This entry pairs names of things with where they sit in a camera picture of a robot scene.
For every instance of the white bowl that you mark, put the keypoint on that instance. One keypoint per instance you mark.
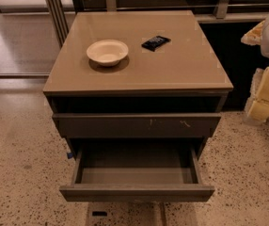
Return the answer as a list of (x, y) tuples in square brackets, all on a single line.
[(107, 53)]

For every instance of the grey drawer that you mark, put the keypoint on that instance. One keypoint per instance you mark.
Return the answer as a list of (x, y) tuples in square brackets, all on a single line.
[(171, 125), (137, 171)]

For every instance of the black snack packet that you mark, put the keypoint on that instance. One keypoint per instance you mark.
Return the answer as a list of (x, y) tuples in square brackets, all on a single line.
[(154, 43)]

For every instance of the grey drawer cabinet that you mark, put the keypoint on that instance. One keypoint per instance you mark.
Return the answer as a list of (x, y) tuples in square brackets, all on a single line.
[(182, 76)]

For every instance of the grey top drawer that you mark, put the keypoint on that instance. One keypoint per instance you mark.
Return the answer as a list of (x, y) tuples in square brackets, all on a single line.
[(171, 125)]

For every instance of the black floor outlet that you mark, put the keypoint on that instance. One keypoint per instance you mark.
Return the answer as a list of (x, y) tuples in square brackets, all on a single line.
[(99, 214)]

